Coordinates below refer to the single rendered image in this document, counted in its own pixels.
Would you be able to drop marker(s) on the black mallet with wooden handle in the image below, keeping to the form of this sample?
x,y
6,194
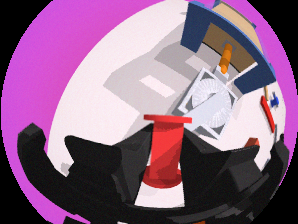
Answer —
x,y
282,137

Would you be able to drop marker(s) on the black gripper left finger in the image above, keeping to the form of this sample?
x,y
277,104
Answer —
x,y
127,159

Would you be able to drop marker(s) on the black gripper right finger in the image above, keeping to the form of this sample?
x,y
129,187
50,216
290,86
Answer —
x,y
202,164

